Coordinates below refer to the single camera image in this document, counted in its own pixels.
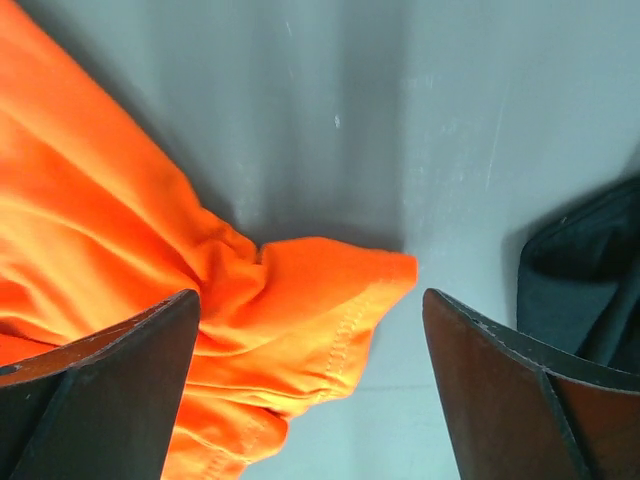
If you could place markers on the black folded t shirt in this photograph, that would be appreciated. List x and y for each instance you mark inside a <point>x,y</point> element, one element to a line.
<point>578,280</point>

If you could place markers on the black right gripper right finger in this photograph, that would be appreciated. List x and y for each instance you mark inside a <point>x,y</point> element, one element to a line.
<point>517,408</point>

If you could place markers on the orange t shirt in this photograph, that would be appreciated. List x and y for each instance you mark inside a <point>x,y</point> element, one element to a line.
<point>98,224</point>

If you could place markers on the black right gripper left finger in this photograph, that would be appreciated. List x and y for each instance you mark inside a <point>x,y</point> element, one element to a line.
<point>102,407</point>

